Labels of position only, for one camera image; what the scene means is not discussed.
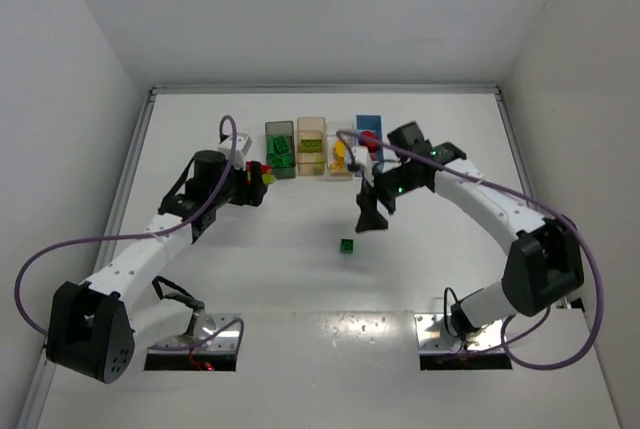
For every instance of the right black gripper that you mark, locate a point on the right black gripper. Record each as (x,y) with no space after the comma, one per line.
(375,197)

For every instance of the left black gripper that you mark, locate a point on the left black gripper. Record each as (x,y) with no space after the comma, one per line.
(254,189)

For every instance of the red flower lego piece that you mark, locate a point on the red flower lego piece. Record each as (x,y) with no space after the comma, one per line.
(369,139)

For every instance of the yellow round lego piece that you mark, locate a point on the yellow round lego piece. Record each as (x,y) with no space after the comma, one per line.
(339,151)

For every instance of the small lime green lego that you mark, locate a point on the small lime green lego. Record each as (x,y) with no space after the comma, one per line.
(318,168)

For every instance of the lime green lego brick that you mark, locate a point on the lime green lego brick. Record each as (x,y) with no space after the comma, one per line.
(310,145)

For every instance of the lime curved lego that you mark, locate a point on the lime curved lego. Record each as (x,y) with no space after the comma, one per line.
(267,175)

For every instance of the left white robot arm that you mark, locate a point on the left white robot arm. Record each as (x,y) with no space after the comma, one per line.
(94,329)

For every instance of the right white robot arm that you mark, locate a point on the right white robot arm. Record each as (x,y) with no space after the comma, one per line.
(543,261)

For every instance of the clear transparent container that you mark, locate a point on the clear transparent container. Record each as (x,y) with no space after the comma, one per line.
(331,137)

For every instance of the blue container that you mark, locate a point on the blue container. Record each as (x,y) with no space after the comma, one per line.
(371,123)

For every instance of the grey transparent container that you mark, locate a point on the grey transparent container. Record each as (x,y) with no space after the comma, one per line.
(285,128)

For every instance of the orange transparent container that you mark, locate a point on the orange transparent container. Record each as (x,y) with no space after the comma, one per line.
(310,128)

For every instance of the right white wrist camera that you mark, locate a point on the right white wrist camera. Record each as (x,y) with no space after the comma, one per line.
(359,161)

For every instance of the left aluminium frame rail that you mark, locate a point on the left aluminium frame rail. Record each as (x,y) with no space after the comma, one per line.
(108,249)

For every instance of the back aluminium frame rail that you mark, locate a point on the back aluminium frame rail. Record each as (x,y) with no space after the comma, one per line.
(179,89)

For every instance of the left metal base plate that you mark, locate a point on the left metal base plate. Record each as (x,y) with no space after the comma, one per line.
(213,334)

